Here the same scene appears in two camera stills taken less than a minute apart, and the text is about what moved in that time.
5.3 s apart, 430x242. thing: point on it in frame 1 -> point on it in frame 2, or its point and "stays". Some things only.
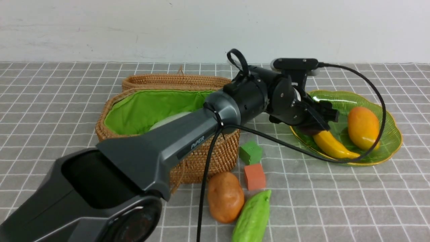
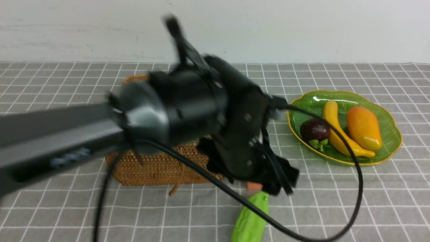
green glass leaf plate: x=390 y=137 stays
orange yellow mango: x=363 y=128 stays
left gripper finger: x=323 y=110 -> x=277 y=174
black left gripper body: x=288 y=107 -> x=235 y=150
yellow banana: x=328 y=143 -> x=330 y=110
